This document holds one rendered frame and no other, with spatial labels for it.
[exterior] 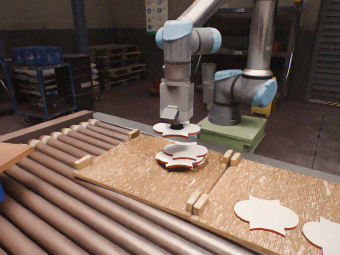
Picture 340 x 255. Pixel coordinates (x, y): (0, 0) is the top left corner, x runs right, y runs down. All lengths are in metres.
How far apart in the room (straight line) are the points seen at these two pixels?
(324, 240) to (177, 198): 0.34
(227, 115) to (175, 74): 0.49
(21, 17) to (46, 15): 0.50
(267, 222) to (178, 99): 0.38
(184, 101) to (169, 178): 0.23
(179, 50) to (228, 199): 0.41
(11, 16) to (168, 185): 5.18
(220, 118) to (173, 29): 0.56
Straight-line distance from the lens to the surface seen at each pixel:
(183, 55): 0.71
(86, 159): 0.88
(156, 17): 6.43
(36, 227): 0.73
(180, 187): 0.75
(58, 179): 0.88
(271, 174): 0.86
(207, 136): 1.13
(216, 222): 0.65
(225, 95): 1.13
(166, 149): 0.86
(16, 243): 0.71
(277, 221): 0.68
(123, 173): 0.82
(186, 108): 0.74
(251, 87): 1.05
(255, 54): 1.05
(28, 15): 5.84
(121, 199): 0.75
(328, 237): 0.68
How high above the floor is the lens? 1.36
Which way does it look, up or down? 22 degrees down
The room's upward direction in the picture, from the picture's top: straight up
